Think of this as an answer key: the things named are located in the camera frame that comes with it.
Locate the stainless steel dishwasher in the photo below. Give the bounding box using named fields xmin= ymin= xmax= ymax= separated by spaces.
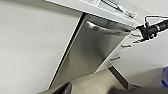
xmin=47 ymin=13 xmax=133 ymax=92

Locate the white three-drawer stack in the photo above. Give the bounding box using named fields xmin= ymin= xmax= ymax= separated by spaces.
xmin=94 ymin=29 xmax=148 ymax=84

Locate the grey bin with blue lid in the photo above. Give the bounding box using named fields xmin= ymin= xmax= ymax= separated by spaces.
xmin=161 ymin=64 xmax=168 ymax=88

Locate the white two-door base cabinet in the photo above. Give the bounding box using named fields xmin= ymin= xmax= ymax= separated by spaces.
xmin=0 ymin=0 xmax=85 ymax=94

